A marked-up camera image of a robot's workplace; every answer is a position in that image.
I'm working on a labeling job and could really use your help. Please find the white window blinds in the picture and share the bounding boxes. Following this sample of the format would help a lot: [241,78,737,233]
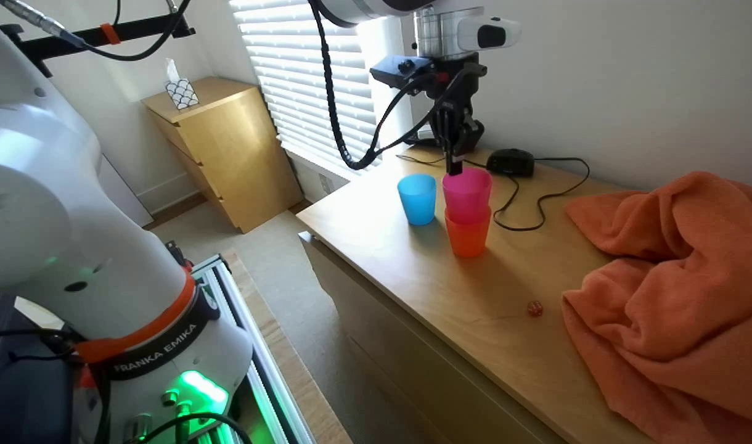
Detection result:
[227,0,377,178]

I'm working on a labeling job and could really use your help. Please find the small red crumb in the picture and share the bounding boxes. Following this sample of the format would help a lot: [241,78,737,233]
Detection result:
[529,305,546,319]

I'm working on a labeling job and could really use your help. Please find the patterned tissue box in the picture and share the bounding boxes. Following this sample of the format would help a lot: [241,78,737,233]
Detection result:
[166,63,198,111]

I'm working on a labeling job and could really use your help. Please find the black computer mouse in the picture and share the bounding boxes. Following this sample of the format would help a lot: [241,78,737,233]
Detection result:
[487,148,535,178]

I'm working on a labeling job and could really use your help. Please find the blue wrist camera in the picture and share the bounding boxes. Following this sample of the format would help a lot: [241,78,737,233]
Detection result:
[371,58,432,90]

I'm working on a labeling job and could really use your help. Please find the pink plastic cup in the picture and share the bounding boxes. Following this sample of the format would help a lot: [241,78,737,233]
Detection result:
[445,171,492,223]

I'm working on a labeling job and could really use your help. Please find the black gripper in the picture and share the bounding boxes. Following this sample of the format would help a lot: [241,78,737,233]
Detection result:
[427,54,487,176]

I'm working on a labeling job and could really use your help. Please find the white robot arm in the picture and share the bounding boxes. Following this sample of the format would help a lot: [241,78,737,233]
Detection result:
[0,30,255,444]

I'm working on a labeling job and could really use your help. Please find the blue plastic cup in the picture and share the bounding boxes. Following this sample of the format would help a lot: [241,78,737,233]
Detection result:
[397,173,437,227]

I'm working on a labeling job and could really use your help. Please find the black mouse cable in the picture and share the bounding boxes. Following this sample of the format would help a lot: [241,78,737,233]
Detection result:
[471,152,595,234]

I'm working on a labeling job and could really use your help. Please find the orange towel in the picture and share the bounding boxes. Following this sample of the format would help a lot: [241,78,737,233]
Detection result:
[562,173,752,444]

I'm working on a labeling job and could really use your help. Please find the wooden dresser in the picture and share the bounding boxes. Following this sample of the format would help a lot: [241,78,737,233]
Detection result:
[298,154,648,444]

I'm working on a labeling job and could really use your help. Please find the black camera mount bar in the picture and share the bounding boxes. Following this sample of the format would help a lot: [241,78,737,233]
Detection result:
[0,13,196,78]

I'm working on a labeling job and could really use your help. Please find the orange plastic cup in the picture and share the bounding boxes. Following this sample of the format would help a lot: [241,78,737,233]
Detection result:
[447,218,492,260]

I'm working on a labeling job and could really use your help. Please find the black corrugated cable conduit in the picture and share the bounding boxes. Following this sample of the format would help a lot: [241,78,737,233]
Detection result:
[307,0,445,173]

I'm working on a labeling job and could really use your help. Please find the wooden side cabinet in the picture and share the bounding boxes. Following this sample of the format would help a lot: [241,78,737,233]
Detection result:
[144,79,304,233]

